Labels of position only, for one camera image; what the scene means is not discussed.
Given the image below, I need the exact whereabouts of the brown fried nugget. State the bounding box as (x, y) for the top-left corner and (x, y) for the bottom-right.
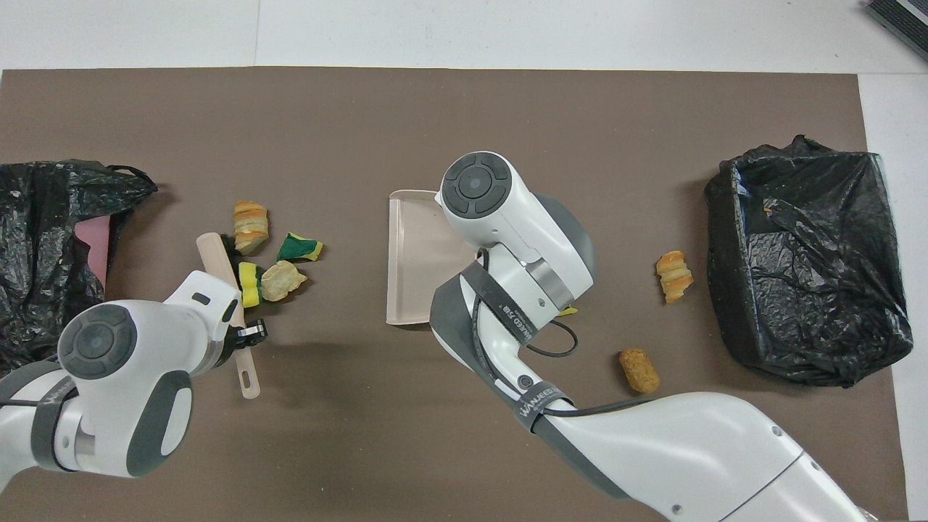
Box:
(619, 348), (661, 395)

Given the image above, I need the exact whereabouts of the yellow sponge chunk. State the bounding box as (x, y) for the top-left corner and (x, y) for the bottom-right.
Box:
(239, 262), (264, 309)

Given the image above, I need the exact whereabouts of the beige plastic dustpan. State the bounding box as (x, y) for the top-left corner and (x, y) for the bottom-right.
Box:
(386, 189), (483, 328)

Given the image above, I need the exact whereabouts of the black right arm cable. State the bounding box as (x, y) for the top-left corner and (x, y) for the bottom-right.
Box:
(471, 246), (660, 418)

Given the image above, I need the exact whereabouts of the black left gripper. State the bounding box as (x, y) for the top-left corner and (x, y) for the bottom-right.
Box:
(220, 320), (270, 355)

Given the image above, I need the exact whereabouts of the dark ribbed vent panel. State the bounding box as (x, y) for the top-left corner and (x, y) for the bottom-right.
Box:
(865, 0), (928, 62)

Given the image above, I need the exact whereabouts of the small green yellow sponge piece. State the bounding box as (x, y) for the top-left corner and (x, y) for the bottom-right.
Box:
(276, 232), (325, 263)

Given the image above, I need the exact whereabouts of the pink bin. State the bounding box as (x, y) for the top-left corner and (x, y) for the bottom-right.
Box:
(75, 215), (112, 291)

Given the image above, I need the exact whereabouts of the brown table mat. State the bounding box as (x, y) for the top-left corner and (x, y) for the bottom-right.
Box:
(0, 67), (911, 522)

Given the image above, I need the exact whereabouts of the beige hand brush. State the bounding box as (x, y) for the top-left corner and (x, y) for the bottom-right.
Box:
(196, 232), (262, 401)

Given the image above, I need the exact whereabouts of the striped orange croissant piece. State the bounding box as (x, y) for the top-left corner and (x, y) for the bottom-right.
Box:
(656, 250), (695, 304)
(233, 201), (270, 257)

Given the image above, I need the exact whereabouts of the pale bread chunk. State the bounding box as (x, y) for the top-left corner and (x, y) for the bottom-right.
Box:
(261, 260), (308, 302)

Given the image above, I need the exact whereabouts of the black plastic trash bag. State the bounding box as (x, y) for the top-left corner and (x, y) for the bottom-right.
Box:
(705, 134), (914, 389)
(0, 159), (158, 378)

